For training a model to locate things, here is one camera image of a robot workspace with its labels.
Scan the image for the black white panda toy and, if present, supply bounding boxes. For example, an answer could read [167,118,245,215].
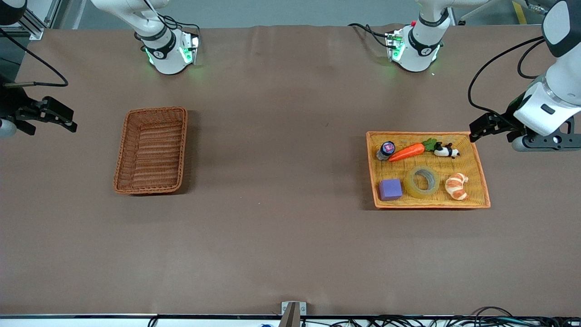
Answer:
[433,143,460,159]

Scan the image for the aluminium frame profile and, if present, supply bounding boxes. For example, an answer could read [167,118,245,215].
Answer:
[0,0,69,40]

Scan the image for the black left base cable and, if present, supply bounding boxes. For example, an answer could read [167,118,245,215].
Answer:
[348,23,393,49]

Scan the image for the orange toy carrot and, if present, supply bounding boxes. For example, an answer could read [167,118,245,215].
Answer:
[389,138,438,163]

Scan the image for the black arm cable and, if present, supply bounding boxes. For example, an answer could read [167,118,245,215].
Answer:
[0,28,69,88]
[468,36,546,117]

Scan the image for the black cable bundle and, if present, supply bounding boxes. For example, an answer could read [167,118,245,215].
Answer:
[148,307,581,327]

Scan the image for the clear yellowish tape roll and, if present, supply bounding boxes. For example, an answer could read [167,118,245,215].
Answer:
[405,165,440,199]

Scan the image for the toy croissant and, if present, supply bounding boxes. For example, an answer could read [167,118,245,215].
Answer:
[445,173,469,201]

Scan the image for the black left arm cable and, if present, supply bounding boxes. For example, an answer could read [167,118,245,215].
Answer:
[468,36,546,117]

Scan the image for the purple cube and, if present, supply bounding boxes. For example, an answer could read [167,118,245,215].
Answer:
[379,178,404,202]

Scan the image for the small bottle purple cap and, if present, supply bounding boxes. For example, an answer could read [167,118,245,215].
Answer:
[376,141,396,161]

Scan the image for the black base cable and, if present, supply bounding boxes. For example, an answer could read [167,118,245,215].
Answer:
[134,0,201,41]
[348,23,393,49]

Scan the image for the metal table edge bracket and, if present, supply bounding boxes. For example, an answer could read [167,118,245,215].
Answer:
[281,301,307,327]

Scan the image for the orange wicker basket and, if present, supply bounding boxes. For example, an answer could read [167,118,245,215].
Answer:
[366,131,491,209]

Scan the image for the brown wicker basket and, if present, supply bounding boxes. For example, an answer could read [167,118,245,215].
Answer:
[113,107,188,195]

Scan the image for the brown table cover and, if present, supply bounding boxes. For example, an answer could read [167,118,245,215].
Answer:
[0,25,581,317]

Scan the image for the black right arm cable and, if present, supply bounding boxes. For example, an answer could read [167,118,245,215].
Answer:
[0,28,69,88]

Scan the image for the black right base cable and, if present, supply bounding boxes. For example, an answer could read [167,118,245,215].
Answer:
[134,0,201,41]

